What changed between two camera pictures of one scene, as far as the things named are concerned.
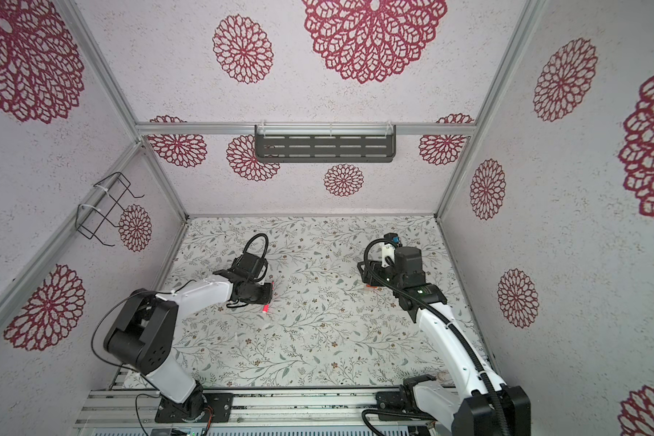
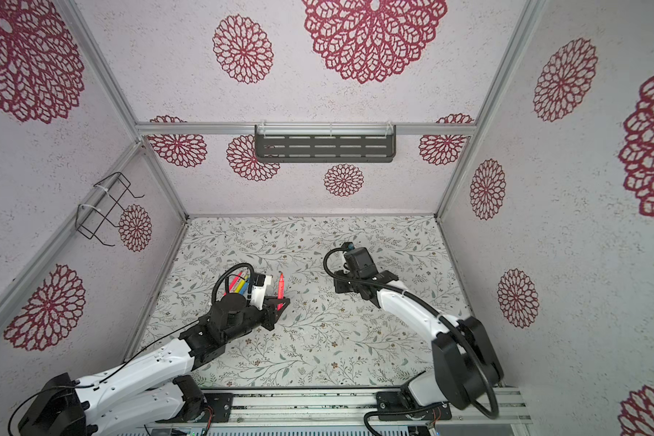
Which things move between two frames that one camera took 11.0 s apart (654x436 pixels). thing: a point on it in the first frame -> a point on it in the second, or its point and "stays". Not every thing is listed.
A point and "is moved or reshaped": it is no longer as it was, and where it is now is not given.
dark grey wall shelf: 325,143 stays
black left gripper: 267,297 -> 270,312
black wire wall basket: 102,208 stays
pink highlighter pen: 266,308 is moved or reshaped
